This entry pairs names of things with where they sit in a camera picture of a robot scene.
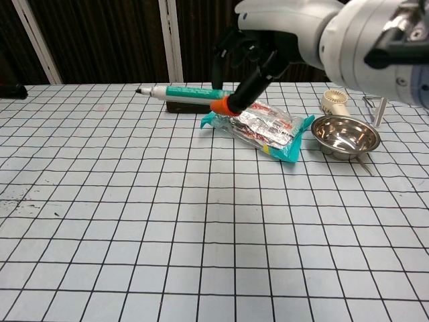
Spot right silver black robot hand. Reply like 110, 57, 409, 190
210, 0, 343, 117

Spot metal wire stand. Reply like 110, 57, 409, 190
363, 95, 389, 129

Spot dark bottle purple label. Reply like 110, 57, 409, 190
165, 99, 216, 115

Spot black curtain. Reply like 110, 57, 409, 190
0, 0, 331, 87

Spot green white marker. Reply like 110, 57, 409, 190
134, 85, 236, 109

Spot blue checkered tablecloth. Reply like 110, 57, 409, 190
0, 81, 429, 322

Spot stainless steel bowl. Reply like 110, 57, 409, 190
310, 115, 381, 160

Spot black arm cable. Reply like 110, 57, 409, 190
364, 48, 429, 70

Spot white metal frame post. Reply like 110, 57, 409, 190
11, 0, 64, 85
158, 0, 185, 83

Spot cream handheld fan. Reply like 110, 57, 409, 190
320, 88, 351, 119

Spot teal foil snack bag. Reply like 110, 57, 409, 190
199, 98, 316, 164

